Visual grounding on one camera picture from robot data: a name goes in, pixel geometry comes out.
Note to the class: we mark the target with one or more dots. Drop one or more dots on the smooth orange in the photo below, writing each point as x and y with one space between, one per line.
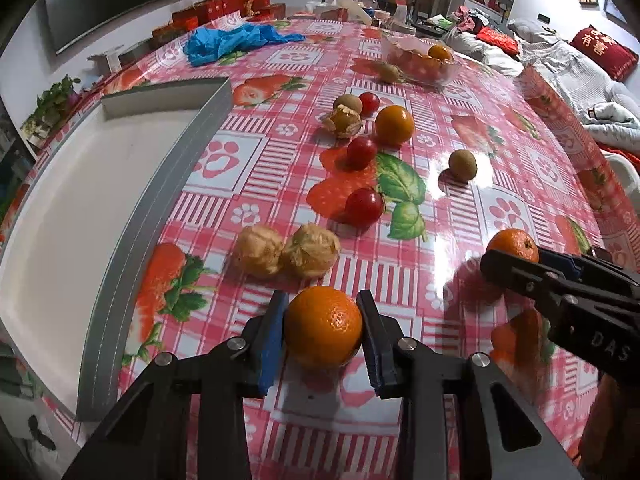
394 125

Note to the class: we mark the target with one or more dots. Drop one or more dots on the red cherry tomato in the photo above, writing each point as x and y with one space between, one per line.
365 206
361 152
370 103

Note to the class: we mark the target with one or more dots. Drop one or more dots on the white tray with grey rim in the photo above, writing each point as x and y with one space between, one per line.
75 235

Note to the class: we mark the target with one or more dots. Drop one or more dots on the pile of clothes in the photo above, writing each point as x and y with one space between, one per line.
475 22

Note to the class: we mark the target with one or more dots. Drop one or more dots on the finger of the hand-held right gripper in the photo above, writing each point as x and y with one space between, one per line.
520 275
557 260

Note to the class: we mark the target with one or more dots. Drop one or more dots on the small mandarin orange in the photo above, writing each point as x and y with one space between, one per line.
515 244

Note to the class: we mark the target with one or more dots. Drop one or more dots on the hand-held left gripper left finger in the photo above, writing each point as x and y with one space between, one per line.
270 347

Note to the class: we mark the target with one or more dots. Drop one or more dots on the brown kiwi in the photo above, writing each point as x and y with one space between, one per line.
462 165
346 103

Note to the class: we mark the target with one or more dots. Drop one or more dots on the red checkered printed tablecloth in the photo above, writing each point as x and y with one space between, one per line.
300 170

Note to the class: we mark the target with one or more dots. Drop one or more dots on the green potted plant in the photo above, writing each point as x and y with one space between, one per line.
55 100

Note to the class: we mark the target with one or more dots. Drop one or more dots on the clear glass bowl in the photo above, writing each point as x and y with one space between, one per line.
425 75

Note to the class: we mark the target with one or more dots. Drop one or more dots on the small open white carton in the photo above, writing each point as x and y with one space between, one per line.
107 60

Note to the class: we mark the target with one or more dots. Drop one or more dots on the large dimpled orange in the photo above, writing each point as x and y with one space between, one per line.
324 327

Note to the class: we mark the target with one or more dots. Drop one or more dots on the red embroidered cushion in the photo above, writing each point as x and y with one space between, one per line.
602 52

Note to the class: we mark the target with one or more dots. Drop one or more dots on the walnut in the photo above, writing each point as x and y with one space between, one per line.
257 250

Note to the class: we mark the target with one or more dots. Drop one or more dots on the white duvet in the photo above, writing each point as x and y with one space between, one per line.
575 77

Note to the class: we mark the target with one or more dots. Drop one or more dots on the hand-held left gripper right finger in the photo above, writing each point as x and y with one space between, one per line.
372 352

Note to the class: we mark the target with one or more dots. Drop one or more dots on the pile of blue gloves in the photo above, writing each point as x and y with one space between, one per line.
225 42

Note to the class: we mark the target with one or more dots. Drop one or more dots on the orange in bowl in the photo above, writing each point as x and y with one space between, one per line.
440 52

